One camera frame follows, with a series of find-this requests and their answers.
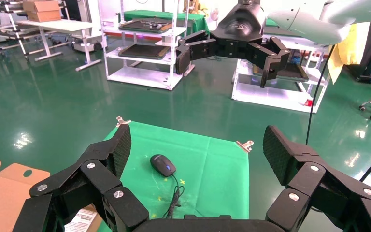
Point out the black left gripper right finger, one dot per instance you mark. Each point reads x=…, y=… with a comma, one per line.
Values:
x=326, y=195

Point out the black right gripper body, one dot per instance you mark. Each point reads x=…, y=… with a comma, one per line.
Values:
x=240, y=28

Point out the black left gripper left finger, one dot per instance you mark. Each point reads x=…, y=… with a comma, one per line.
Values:
x=86, y=189

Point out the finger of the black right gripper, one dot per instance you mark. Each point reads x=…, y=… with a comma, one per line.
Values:
x=198, y=46
x=273, y=57

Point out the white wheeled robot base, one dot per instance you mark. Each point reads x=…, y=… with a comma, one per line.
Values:
x=88, y=44

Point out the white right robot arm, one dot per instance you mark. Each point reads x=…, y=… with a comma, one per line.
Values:
x=316, y=25

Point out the open cardboard mailer box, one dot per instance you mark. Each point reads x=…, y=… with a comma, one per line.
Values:
x=3, y=198

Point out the white printed instruction sheet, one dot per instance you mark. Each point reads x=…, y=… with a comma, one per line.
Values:
x=81, y=221

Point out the white metal shelf rack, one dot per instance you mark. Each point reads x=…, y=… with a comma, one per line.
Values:
x=268, y=96
x=140, y=75

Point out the green covered table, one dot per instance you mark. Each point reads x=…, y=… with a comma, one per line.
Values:
x=150, y=14

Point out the yellow cloth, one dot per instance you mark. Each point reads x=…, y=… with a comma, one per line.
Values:
x=348, y=48

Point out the silver binder clip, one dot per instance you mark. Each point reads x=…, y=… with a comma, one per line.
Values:
x=245, y=146
x=121, y=121

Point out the green table cloth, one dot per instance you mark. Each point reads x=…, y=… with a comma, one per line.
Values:
x=211, y=179

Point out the white work table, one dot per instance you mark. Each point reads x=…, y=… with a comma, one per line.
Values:
x=54, y=26

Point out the closed brown cardboard carton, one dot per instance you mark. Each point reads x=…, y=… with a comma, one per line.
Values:
x=41, y=11

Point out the metal pipe rack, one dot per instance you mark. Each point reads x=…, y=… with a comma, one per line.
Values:
x=14, y=24

